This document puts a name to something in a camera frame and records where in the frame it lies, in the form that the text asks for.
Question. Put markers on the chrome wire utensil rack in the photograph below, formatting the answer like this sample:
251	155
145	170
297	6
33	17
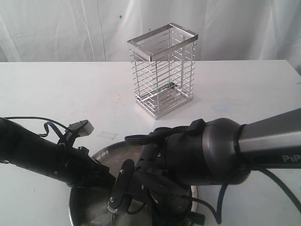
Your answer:
163	68

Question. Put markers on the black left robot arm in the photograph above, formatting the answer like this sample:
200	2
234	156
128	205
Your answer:
52	154

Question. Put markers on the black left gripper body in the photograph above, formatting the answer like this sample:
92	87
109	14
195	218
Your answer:
94	176

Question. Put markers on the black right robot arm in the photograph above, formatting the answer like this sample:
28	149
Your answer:
219	152

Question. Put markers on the round steel plate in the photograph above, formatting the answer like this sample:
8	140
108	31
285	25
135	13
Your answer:
88	206

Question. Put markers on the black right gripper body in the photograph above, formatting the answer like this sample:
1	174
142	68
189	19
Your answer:
167	170

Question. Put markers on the clear tape piece upper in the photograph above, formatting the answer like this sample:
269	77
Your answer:
107	135

